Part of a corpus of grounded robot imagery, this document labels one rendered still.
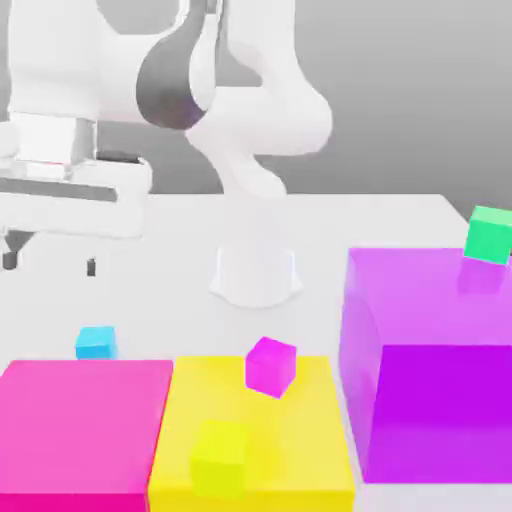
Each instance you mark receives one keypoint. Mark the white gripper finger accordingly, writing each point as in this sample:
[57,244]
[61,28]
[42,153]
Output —
[91,267]
[11,258]

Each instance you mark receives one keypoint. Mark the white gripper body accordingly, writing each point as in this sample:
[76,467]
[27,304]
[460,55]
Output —
[80,218]

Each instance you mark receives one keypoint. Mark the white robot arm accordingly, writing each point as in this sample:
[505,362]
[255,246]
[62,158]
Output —
[276,120]

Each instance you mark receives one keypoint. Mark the small cyan cube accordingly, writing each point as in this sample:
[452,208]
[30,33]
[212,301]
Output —
[96,343]

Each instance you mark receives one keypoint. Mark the small magenta cube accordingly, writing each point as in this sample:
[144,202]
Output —
[268,370]

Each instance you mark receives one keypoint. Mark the small yellow cube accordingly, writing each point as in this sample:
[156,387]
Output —
[218,460]

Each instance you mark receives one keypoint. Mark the small green cube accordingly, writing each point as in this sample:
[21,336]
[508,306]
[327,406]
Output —
[487,238]

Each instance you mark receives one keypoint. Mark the large pink box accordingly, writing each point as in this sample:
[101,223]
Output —
[80,432]

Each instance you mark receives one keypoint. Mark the large yellow box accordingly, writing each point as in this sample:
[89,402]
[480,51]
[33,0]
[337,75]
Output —
[296,448]

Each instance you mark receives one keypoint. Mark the large purple box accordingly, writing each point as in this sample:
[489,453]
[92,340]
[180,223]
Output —
[432,400]

